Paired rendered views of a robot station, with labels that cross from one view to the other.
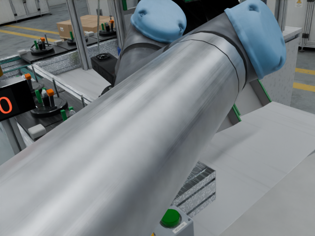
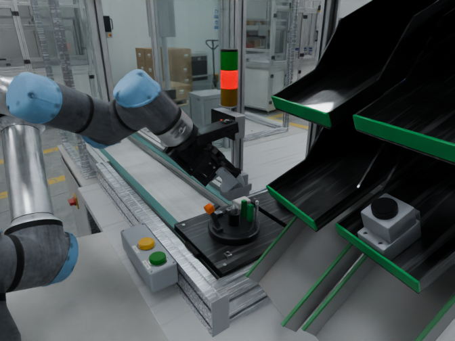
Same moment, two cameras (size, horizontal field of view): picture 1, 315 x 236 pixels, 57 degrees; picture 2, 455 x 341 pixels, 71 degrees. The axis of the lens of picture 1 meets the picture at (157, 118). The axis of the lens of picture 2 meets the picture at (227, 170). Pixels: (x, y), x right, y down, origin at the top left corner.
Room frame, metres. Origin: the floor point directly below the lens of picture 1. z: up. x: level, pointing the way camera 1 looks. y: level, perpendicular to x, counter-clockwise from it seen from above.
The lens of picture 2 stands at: (0.60, -0.61, 1.47)
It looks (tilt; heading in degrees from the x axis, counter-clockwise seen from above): 24 degrees down; 91
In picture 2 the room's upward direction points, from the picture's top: straight up
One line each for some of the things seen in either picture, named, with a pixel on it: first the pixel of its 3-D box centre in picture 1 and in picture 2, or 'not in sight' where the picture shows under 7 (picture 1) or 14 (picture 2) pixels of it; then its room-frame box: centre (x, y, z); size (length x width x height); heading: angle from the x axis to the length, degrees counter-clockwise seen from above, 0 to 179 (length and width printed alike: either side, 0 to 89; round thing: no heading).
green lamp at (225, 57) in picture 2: not in sight; (229, 60); (0.59, 0.34, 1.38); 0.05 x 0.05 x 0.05
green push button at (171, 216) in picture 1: (170, 218); (158, 259); (0.43, 0.00, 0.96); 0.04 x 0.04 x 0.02
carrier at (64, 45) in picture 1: (76, 35); not in sight; (2.00, 0.47, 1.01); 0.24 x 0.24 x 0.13; 36
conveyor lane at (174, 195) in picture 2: not in sight; (189, 201); (0.45, 0.37, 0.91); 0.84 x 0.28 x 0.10; 126
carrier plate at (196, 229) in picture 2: not in sight; (233, 232); (0.61, 0.11, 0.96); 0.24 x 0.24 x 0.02; 36
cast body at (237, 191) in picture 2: not in sight; (237, 181); (0.62, 0.12, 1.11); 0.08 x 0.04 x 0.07; 36
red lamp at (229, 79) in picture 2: not in sight; (229, 78); (0.59, 0.34, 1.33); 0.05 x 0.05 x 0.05
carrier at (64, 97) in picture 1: (46, 99); not in sight; (1.01, 0.41, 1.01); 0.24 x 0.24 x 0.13; 36
